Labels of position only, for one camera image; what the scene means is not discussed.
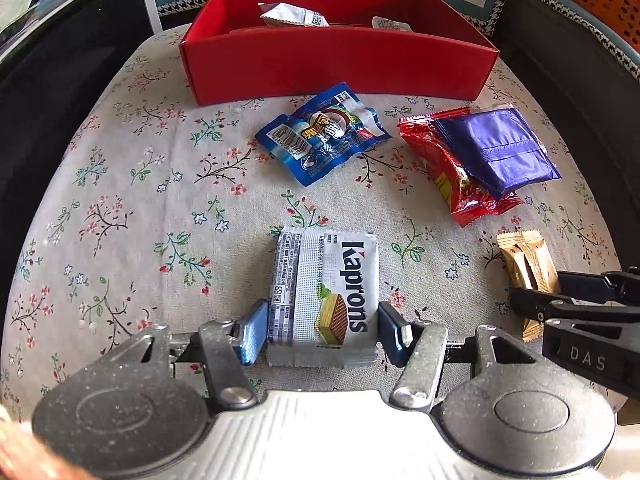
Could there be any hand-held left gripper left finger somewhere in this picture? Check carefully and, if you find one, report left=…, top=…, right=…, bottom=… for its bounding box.
left=65, top=299, right=269, bottom=411

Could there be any red gummy packet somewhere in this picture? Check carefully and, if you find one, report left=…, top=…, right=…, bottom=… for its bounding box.
left=397, top=109, right=525, bottom=228

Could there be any tan snack packet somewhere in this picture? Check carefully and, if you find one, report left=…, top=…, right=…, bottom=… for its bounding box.
left=496, top=230, right=559, bottom=343

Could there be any silver snack packet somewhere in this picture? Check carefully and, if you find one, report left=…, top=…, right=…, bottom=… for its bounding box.
left=258, top=2, right=330, bottom=28

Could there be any white wafer packet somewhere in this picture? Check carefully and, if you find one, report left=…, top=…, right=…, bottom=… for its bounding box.
left=266, top=226, right=380, bottom=370

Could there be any red cardboard box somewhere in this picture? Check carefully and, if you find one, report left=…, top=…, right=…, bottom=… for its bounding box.
left=179, top=0, right=501, bottom=107

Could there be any blue snack packet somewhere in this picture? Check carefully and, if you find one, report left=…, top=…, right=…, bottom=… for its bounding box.
left=255, top=82, right=392, bottom=188

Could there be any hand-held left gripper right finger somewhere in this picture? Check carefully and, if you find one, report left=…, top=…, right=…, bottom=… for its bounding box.
left=377, top=301, right=556, bottom=411

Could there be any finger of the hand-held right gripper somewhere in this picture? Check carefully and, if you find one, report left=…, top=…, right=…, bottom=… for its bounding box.
left=510, top=287, right=640, bottom=326
left=557, top=270, right=640, bottom=306

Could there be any purple snack packet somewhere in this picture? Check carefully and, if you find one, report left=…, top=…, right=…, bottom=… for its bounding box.
left=432, top=105, right=562, bottom=196

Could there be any black glass table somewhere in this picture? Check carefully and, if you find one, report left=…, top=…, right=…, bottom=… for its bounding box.
left=0, top=0, right=163, bottom=161

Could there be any orange plastic basket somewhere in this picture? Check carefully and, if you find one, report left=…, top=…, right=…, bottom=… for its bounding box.
left=567, top=0, right=640, bottom=53

